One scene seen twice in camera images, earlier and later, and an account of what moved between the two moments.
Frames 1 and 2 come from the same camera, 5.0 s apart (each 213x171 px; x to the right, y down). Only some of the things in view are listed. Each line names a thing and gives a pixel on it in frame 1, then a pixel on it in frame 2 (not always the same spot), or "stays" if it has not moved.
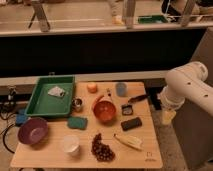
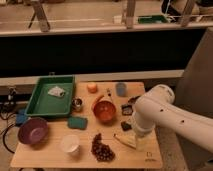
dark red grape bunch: (101, 150) stays
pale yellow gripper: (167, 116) → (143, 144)
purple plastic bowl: (33, 131) stays
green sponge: (77, 122) stays
